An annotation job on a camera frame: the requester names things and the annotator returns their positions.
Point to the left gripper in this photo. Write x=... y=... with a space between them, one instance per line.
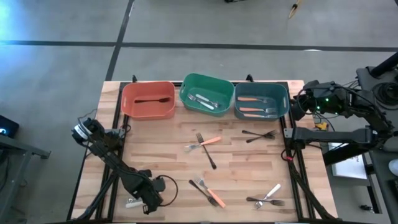
x=143 y=189

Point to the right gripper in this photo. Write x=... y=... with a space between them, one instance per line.
x=326 y=104

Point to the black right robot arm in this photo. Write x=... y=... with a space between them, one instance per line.
x=335 y=136

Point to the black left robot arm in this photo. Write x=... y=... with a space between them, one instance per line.
x=109 y=155

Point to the yellow connector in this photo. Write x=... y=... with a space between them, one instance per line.
x=321 y=126

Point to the blue-grey plastic bin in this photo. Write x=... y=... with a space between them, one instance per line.
x=258 y=90

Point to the black table clamp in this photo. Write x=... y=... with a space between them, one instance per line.
x=134 y=78
x=249 y=77

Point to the black stand bar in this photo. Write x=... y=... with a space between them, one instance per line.
x=342 y=155

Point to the grey cart top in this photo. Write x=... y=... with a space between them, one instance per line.
x=364 y=77

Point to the white flat box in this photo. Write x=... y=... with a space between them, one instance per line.
x=349 y=169

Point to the green plastic bin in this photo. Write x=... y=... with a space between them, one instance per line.
x=217 y=87

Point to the orange plastic bin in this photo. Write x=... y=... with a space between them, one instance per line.
x=149 y=112

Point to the black pole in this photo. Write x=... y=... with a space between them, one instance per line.
x=384 y=66

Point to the yellow black floor tool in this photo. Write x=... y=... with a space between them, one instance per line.
x=293 y=11

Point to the white round object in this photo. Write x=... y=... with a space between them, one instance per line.
x=394 y=167

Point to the grey cart shelf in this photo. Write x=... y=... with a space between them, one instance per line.
x=382 y=193

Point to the small black floor object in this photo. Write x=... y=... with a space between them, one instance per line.
x=367 y=208

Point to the dark floor object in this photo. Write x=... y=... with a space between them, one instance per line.
x=231 y=1

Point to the grey metal stand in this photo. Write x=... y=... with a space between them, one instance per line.
x=18 y=145

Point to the black box with blue light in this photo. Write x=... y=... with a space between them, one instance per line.
x=11 y=124

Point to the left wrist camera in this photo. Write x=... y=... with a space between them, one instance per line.
x=159 y=184

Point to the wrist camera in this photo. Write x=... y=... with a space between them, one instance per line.
x=159 y=184
x=311 y=86

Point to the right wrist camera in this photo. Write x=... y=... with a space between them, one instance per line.
x=311 y=86

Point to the grey metal bracket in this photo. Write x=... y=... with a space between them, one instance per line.
x=286 y=132

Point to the black metal table frame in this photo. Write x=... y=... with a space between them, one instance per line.
x=113 y=202

